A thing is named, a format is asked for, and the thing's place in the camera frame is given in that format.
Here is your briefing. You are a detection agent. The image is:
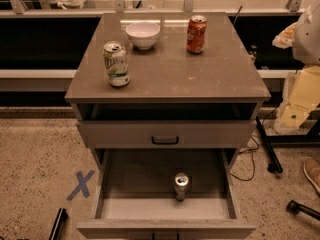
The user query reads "silver redbull can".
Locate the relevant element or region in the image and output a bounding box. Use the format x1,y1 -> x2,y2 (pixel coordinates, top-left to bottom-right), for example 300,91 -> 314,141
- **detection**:
174,173 -> 190,201

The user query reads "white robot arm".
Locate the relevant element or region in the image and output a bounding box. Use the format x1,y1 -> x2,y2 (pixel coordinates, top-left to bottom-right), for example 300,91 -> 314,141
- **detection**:
272,0 -> 320,133

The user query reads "grey drawer cabinet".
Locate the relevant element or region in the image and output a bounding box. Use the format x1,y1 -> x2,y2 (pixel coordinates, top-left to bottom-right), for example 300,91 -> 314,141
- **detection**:
64,11 -> 272,240

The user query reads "closed top drawer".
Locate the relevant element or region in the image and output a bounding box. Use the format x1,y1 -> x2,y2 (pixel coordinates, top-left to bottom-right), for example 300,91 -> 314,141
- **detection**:
77,120 -> 256,149

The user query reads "green white soda can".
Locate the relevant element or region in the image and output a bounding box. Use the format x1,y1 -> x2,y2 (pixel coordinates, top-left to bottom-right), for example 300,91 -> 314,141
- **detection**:
103,41 -> 130,87

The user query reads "open middle drawer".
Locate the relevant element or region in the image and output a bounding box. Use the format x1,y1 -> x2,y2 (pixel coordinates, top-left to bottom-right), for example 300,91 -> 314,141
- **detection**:
77,149 -> 255,240

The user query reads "orange soda can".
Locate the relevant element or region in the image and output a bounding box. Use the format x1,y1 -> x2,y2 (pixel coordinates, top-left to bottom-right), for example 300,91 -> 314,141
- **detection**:
187,15 -> 207,54

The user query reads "white bowl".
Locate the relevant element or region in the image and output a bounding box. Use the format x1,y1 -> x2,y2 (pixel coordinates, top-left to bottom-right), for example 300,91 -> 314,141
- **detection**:
126,22 -> 160,50

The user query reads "blue tape cross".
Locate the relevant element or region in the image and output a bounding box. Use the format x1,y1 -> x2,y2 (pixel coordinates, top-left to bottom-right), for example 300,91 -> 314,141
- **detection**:
67,170 -> 95,201

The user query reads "black stand leg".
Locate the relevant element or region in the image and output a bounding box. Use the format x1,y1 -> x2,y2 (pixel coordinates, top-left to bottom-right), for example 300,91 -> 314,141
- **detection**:
256,118 -> 283,174

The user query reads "black bar bottom left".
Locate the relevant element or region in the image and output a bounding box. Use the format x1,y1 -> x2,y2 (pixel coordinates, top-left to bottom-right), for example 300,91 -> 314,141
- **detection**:
48,208 -> 68,240

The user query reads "metal railing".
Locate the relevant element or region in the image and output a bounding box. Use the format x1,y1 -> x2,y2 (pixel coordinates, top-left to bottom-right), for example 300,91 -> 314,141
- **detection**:
0,0 -> 320,18

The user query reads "black drawer handle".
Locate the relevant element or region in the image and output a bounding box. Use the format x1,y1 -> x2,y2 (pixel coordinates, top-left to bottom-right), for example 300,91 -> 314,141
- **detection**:
151,136 -> 179,145

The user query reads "black floor cable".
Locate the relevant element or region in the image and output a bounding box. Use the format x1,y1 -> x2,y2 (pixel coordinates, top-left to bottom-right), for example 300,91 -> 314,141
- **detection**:
230,107 -> 279,182

